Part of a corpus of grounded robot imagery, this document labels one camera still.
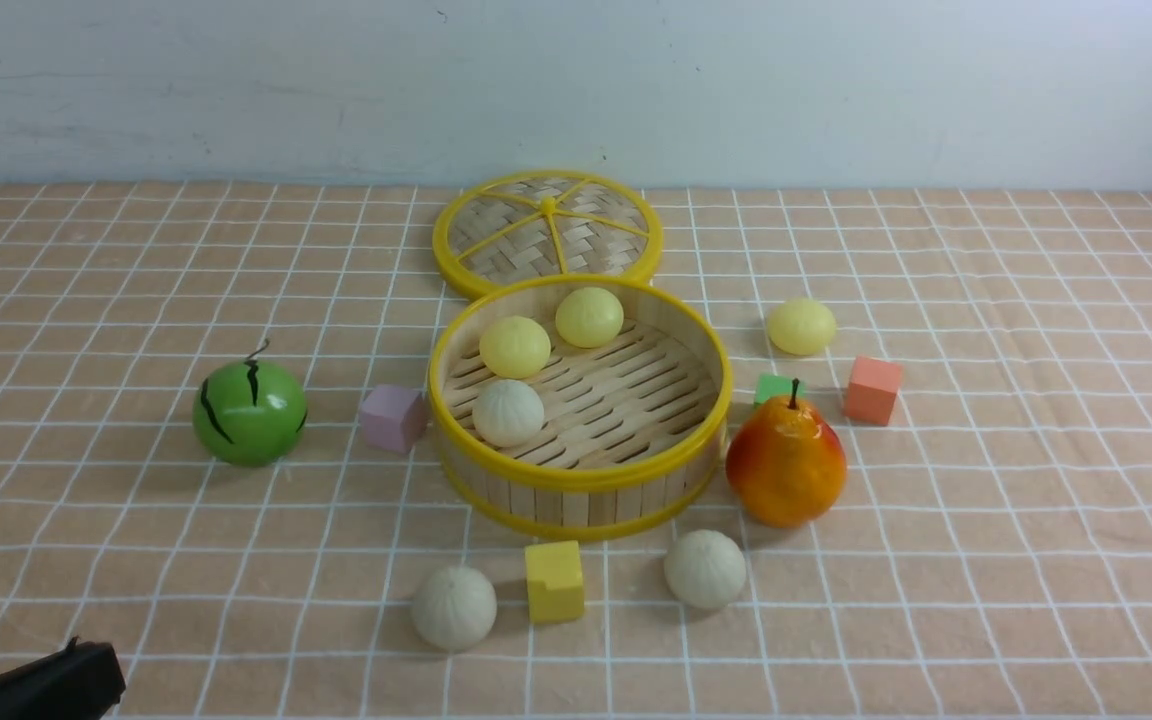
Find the yellow bun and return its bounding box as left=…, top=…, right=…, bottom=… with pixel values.
left=477, top=314, right=550, bottom=381
left=556, top=287, right=626, bottom=348
left=765, top=297, right=838, bottom=356

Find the white bun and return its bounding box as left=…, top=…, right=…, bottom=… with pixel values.
left=411, top=566, right=498, bottom=652
left=664, top=529, right=748, bottom=611
left=471, top=379, right=545, bottom=448

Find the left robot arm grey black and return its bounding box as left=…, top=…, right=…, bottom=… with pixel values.
left=0, top=635, right=127, bottom=719

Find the bamboo steamer tray yellow rim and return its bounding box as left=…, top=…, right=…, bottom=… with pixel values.
left=426, top=274, right=733, bottom=541

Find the woven bamboo steamer lid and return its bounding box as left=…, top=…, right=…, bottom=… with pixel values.
left=431, top=169, right=664, bottom=300

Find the purple cube block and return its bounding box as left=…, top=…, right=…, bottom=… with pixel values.
left=358, top=384, right=429, bottom=455

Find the green cube block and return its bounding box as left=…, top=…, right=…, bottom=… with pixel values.
left=751, top=374, right=806, bottom=410

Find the yellow cube block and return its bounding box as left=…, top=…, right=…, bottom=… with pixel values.
left=524, top=539, right=586, bottom=626

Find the orange red toy pear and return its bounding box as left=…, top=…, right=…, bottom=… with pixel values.
left=723, top=377, right=849, bottom=530

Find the orange cube block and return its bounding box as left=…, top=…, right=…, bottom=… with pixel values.
left=842, top=356, right=904, bottom=427

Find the green toy watermelon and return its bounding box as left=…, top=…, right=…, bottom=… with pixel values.
left=192, top=338, right=308, bottom=468

